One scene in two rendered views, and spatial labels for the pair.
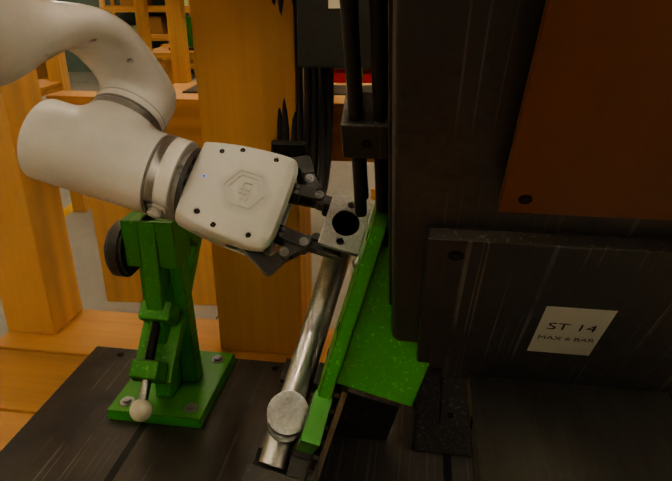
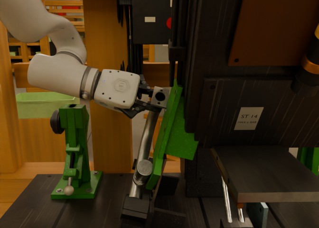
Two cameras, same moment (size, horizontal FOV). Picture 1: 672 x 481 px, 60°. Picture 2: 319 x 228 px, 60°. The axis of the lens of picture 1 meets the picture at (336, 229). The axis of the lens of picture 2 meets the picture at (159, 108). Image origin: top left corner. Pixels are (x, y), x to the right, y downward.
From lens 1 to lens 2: 0.20 m
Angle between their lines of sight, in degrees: 12
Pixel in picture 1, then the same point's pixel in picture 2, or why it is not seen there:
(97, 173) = (62, 80)
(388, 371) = (183, 146)
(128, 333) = (49, 169)
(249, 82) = (108, 53)
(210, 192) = (107, 86)
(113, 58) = (66, 37)
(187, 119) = not seen: hidden behind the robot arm
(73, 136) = (52, 66)
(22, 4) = (44, 11)
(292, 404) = (146, 164)
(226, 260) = (97, 130)
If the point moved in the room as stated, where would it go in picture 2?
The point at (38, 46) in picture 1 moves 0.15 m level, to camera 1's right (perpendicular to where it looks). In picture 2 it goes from (48, 27) to (120, 27)
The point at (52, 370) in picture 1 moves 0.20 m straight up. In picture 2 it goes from (16, 186) to (8, 130)
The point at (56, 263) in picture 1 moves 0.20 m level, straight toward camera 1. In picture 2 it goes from (15, 139) to (28, 157)
